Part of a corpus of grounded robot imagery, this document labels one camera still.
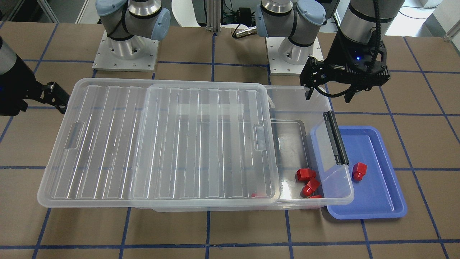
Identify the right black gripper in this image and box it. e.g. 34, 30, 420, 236
0, 59, 70, 116

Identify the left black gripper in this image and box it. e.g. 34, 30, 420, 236
300, 32, 391, 104

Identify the clear plastic box lid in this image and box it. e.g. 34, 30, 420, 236
37, 78, 280, 211

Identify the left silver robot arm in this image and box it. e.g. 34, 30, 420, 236
255, 0, 404, 103

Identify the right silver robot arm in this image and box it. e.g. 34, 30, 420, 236
0, 0, 171, 116

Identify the clear plastic storage box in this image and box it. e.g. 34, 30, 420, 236
132, 81, 354, 212

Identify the blue plastic tray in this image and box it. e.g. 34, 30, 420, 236
316, 125, 408, 220

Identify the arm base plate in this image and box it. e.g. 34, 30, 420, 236
92, 32, 160, 72
266, 37, 324, 76

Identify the black box latch handle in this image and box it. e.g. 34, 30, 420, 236
323, 110, 349, 165

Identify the aluminium frame post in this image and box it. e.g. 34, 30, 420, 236
205, 0, 222, 35

